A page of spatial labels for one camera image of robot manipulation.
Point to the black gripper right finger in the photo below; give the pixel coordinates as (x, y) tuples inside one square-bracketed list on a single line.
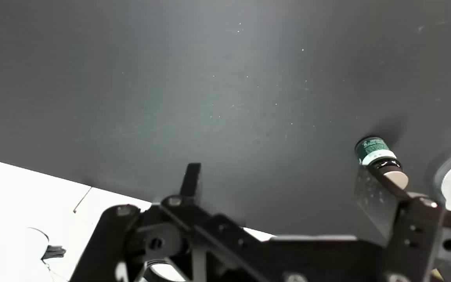
[(375, 200)]

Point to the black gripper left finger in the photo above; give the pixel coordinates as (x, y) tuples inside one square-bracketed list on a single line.
[(189, 180)]

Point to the green label bottle beige cap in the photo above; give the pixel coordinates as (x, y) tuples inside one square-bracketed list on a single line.
[(374, 148)]

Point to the small black clip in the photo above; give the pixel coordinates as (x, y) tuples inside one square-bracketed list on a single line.
[(53, 252)]

